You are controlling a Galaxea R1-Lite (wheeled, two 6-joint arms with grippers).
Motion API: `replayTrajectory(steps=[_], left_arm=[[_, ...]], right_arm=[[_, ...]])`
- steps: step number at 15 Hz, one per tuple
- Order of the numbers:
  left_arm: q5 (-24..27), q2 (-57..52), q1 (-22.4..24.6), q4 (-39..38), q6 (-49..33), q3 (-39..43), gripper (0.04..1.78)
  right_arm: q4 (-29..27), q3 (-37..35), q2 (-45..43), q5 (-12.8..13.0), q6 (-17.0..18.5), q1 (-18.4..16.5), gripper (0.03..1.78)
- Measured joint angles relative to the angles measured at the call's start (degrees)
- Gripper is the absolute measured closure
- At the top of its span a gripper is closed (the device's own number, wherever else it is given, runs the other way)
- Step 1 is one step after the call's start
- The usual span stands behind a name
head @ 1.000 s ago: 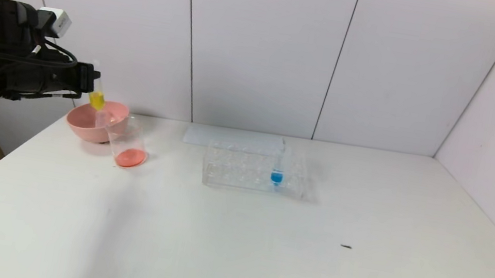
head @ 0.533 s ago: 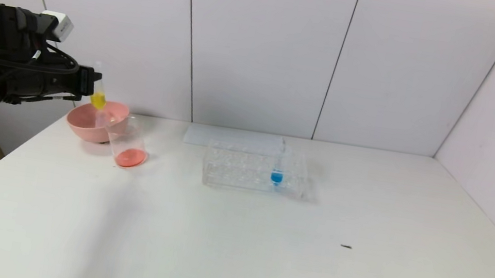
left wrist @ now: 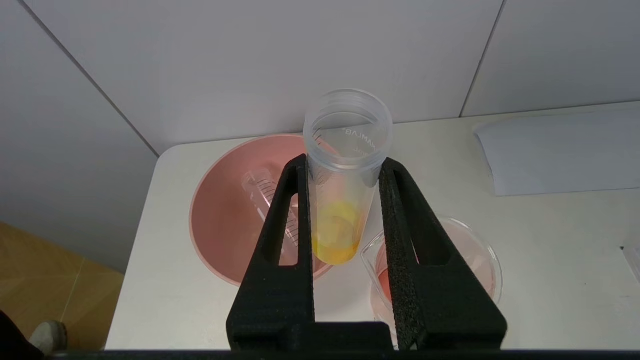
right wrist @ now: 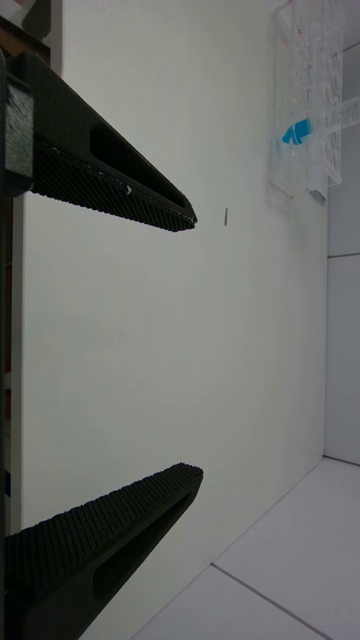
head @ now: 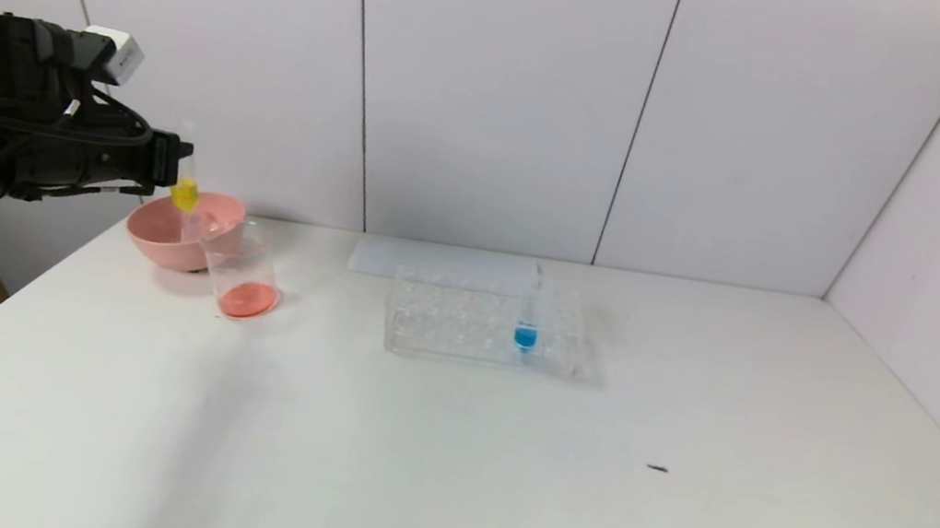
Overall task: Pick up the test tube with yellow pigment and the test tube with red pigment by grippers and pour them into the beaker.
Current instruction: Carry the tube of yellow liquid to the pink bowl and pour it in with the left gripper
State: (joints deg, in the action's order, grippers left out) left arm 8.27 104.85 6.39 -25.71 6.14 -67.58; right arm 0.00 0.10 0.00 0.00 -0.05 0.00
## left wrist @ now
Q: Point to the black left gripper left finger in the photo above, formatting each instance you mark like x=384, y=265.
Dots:
x=275, y=300

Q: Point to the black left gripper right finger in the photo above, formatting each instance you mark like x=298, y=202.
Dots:
x=440, y=300

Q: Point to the test tube with yellow pigment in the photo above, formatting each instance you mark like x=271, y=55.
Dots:
x=340, y=235

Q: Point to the test tube with red pigment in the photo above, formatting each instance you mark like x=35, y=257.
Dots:
x=260, y=187

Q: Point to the clear glass beaker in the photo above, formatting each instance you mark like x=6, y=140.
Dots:
x=470, y=270

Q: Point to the clear acrylic test tube rack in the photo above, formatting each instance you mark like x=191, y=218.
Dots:
x=634, y=260

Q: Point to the pink plastic bowl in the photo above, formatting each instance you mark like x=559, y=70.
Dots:
x=225, y=230

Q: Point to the white paper sheet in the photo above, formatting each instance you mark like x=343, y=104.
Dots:
x=560, y=155

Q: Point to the person in black clothes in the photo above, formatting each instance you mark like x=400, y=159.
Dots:
x=47, y=337

